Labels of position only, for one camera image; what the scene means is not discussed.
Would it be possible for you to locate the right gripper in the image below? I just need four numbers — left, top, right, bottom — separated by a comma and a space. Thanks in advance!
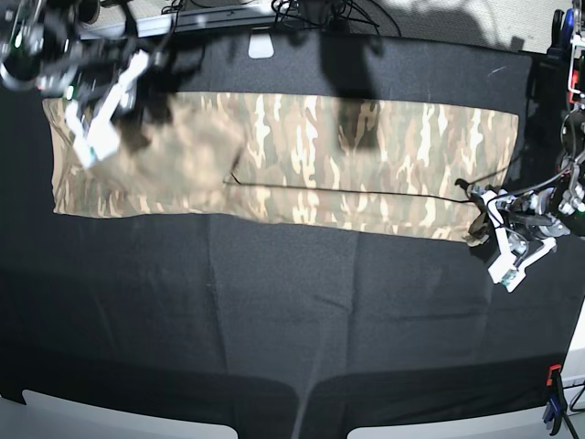
65, 50, 150, 169

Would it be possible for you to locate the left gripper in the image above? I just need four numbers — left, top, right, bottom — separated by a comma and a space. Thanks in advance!
455, 178, 560, 293

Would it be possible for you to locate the camouflage t-shirt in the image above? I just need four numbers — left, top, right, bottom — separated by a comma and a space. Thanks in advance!
43, 92, 519, 246

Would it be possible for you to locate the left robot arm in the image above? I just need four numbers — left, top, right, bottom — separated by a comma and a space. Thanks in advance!
456, 1, 584, 293

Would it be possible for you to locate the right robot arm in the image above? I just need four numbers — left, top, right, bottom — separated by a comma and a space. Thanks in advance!
1, 1, 157, 168

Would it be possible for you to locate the orange blue clamp near right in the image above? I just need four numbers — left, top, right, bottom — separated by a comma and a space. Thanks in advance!
543, 364, 568, 436

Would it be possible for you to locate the white tape patch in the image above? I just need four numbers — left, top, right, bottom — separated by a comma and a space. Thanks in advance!
248, 33, 275, 59

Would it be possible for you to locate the blue clamp top right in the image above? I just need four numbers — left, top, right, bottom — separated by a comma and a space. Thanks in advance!
547, 8, 575, 60

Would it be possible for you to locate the black table cloth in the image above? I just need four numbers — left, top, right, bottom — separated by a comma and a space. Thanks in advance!
0, 32, 585, 439

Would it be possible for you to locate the black cable bundle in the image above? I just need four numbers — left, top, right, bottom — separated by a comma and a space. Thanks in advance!
270, 0, 403, 37

